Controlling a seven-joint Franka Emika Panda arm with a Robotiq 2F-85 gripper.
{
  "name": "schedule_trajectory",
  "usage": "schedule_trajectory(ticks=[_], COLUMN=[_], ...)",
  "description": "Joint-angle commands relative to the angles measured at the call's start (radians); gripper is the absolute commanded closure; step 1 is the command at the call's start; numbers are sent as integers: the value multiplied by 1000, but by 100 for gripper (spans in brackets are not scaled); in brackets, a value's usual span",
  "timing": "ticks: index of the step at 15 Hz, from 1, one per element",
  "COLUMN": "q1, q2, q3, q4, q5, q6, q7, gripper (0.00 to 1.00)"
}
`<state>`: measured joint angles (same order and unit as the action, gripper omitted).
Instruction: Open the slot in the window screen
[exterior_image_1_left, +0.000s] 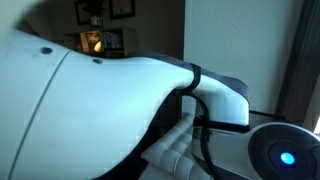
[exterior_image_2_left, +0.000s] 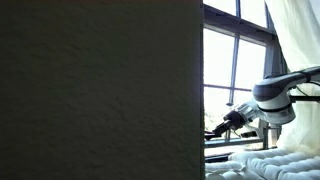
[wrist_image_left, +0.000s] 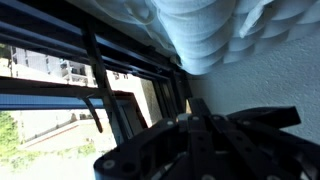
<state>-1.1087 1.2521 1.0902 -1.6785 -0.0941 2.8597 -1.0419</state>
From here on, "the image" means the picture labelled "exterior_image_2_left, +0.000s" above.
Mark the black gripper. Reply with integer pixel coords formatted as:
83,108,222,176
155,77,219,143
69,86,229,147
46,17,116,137
209,109,248,138

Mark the white tufted seat cushion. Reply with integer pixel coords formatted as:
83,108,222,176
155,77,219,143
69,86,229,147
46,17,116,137
229,148,320,180
204,160,266,180

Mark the white sheer curtain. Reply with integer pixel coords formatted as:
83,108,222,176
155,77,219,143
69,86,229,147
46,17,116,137
264,0,320,157

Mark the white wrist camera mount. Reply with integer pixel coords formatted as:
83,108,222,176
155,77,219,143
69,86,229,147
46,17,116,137
239,128,266,139

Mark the grey camera tripod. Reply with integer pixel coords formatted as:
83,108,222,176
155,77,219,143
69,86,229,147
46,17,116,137
259,94,320,151

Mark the dark window frame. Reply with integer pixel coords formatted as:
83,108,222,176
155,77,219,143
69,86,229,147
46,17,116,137
202,0,285,163

